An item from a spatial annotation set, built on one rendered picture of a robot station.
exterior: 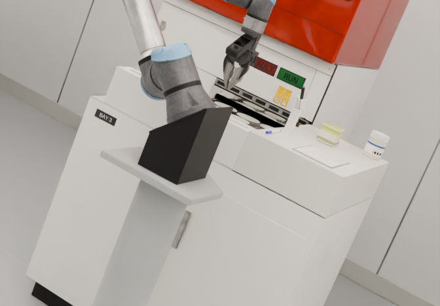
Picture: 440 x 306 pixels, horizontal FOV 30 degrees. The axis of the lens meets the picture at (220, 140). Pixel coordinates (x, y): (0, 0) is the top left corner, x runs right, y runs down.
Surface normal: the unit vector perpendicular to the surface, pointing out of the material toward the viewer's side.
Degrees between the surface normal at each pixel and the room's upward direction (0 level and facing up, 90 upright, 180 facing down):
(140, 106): 90
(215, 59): 90
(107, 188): 90
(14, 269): 0
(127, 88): 90
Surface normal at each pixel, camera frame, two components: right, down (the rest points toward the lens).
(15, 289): 0.36, -0.91
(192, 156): 0.84, 0.42
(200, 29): -0.41, 0.05
